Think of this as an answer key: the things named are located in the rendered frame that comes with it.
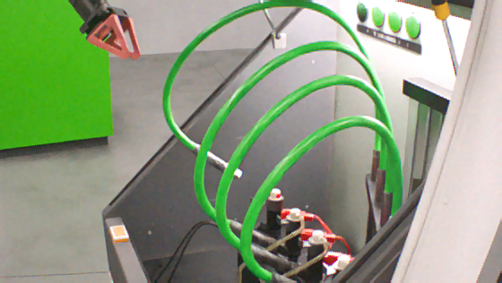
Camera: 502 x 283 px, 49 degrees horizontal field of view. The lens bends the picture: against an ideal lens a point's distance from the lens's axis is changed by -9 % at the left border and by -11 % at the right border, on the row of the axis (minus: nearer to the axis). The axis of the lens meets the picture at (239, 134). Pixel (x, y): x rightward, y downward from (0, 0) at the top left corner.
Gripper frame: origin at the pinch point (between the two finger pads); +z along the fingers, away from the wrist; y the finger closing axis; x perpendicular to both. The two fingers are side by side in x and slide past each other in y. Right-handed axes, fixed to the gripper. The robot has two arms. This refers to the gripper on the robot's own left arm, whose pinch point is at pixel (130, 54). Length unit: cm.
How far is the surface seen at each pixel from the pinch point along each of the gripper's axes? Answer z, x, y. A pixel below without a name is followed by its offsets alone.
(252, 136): 27.1, -13.0, -25.0
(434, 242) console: 50, -24, -36
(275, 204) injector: 36.8, -3.4, -2.9
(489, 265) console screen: 54, -27, -44
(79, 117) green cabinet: -82, 145, 281
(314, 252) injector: 45.3, -6.7, -15.7
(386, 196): 47, -19, -10
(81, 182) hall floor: -38, 151, 236
